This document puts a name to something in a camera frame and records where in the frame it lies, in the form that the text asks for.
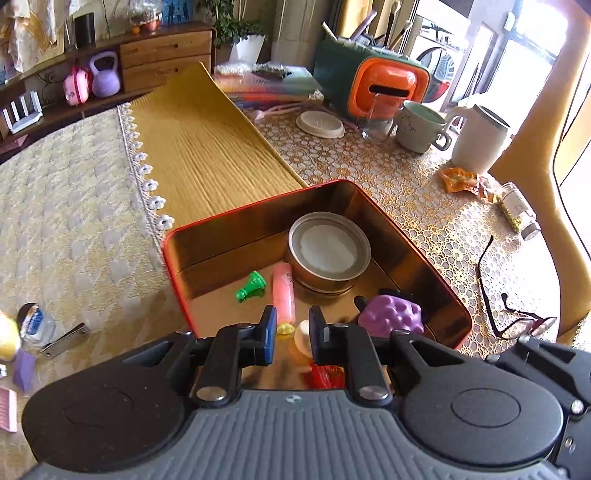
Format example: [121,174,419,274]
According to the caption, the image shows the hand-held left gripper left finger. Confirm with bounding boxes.
[131,305,278,409]

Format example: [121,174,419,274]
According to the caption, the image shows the purple block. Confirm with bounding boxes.
[12,349,37,393]

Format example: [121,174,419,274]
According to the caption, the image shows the purple kettlebell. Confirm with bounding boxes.
[89,51,123,99]

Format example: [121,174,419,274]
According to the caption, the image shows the silver nail clipper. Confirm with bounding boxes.
[41,323,88,357]

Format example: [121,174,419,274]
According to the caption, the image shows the wooden handled brush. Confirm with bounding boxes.
[390,21,414,49]

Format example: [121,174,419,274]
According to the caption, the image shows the red packet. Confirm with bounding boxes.
[305,362,347,391]

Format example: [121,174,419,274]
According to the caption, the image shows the white round lid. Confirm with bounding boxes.
[295,111,346,139]

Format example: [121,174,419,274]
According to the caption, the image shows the pink plastic utensil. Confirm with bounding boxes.
[252,102,303,121]

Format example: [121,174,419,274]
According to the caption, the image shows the white bottle yellow label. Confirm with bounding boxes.
[0,310,21,361]

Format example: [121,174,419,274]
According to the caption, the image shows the white router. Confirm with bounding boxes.
[0,92,44,134]

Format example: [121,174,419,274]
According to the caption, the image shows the clear drinking glass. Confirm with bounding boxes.
[361,92,400,143]

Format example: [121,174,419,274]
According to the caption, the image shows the standing air conditioner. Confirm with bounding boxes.
[272,0,342,61]

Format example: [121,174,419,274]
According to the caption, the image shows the pink tube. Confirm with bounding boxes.
[271,262,296,335]

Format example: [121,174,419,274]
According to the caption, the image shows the stack of books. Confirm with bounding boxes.
[215,62,324,104]

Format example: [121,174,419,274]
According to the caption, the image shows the pink toy case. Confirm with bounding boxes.
[63,66,90,106]

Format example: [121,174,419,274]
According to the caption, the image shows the beige ball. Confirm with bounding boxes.
[294,320,315,358]

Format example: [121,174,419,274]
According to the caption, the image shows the green plastic piece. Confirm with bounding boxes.
[235,271,267,303]

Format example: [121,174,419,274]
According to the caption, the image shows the plastic bag with fruit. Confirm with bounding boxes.
[128,0,163,33]

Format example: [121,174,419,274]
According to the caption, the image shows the eyeglasses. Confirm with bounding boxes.
[475,235,559,341]

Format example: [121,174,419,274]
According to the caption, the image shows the round metal tin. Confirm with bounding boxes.
[287,211,372,296]

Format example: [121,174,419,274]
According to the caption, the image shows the cream quilted table mat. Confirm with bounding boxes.
[0,104,199,480]

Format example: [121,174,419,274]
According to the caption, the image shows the clear pill bottle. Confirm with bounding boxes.
[498,182,542,241]

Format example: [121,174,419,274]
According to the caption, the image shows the tall potted plant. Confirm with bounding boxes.
[203,0,278,63]

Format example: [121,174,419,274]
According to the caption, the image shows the yellow curtain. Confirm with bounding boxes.
[332,0,416,42]

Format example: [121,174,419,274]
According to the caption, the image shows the red tin box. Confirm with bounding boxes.
[161,179,472,393]

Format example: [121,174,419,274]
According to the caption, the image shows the wooden TV cabinet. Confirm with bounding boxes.
[0,21,218,153]

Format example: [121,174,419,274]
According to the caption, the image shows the purple bumpy toy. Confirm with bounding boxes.
[353,288,426,340]

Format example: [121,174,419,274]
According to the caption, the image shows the pink eraser block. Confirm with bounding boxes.
[0,387,18,433]

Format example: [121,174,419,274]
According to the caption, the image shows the orange snack wrapper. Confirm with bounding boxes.
[438,167,502,201]

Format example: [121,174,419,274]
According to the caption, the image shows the floral patterned cloth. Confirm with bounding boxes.
[0,0,70,75]

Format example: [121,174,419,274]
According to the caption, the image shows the pale green mug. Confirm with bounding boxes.
[394,102,453,154]

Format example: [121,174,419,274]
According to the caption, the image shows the white jug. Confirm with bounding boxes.
[445,104,513,175]

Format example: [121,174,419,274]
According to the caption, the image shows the green orange storage box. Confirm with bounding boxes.
[314,34,431,123]

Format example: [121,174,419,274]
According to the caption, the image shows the black speaker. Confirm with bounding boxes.
[74,12,96,49]

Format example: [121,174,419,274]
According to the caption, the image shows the white washing machine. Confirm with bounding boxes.
[406,14,476,104]

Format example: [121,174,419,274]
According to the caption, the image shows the yellow wood-grain mat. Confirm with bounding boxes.
[129,61,310,232]

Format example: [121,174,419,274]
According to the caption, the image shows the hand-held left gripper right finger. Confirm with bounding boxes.
[308,305,467,407]

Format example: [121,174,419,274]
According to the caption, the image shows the purple paper roll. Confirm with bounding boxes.
[351,9,386,40]

